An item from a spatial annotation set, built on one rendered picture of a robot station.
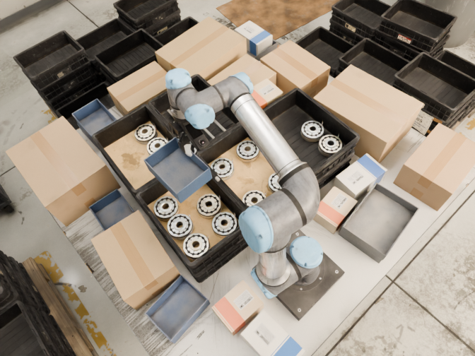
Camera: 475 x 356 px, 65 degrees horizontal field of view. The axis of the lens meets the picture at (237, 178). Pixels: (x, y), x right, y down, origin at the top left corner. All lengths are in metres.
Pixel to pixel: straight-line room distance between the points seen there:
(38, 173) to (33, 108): 1.76
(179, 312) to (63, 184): 0.73
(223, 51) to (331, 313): 1.38
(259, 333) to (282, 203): 0.64
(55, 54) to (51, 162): 1.39
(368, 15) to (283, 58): 1.31
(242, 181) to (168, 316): 0.63
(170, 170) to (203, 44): 0.93
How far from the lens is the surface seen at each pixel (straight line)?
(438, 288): 2.52
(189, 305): 1.59
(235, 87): 1.11
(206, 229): 1.54
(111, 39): 3.25
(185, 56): 2.10
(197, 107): 1.06
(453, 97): 2.64
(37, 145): 1.96
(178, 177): 1.40
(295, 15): 3.86
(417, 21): 3.10
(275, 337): 1.45
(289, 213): 0.94
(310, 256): 1.34
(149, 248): 1.53
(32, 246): 2.82
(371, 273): 1.66
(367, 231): 1.66
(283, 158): 1.01
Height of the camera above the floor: 2.23
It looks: 58 degrees down
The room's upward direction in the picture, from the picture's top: 7 degrees counter-clockwise
